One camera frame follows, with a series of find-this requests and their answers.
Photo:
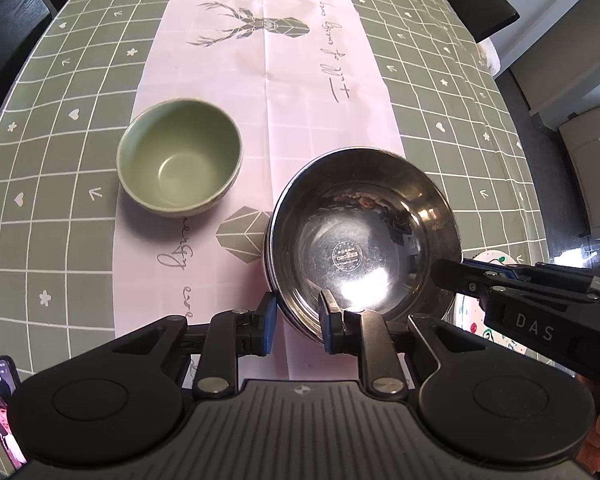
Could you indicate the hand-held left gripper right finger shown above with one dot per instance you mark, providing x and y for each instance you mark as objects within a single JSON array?
[{"x": 328, "y": 325}]

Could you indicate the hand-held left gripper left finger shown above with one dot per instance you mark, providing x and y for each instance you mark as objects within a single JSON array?
[{"x": 267, "y": 325}]

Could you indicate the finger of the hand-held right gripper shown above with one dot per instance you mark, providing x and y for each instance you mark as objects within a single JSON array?
[
  {"x": 455, "y": 275},
  {"x": 495, "y": 266}
]

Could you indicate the white painted fruit plate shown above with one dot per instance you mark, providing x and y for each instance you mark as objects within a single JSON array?
[{"x": 472, "y": 317}]

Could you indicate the blue steel bowl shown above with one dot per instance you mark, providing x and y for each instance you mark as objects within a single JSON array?
[{"x": 365, "y": 240}]

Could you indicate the beige sofa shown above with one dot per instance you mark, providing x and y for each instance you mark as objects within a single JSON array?
[{"x": 587, "y": 175}]

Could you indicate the green ceramic bowl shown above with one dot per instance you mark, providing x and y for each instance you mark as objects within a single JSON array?
[{"x": 180, "y": 160}]

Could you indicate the white cloth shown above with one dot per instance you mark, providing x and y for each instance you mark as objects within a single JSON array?
[{"x": 490, "y": 57}]

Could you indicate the green checked tablecloth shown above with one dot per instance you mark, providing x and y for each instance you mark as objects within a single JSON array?
[{"x": 55, "y": 160}]

